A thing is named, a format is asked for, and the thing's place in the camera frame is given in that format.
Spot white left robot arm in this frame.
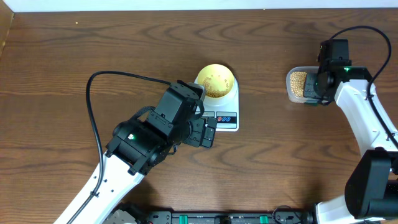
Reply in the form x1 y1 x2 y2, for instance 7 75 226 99
56 81 216 223

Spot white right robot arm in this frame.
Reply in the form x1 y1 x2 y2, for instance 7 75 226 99
303 39 397 223

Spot white digital kitchen scale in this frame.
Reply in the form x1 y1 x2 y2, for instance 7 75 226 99
195 75 239 132

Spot soybeans in yellow bowl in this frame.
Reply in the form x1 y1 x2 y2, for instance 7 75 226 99
202 74 234 98

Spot yellow plastic bowl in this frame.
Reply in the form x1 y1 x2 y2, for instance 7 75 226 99
197 64 236 98

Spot clear container of soybeans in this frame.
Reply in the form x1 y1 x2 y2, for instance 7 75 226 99
286 67 318 104

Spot cardboard side panel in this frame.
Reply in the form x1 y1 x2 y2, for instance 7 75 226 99
0 0 14 55

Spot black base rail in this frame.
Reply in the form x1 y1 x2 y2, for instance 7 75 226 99
104 203 316 224

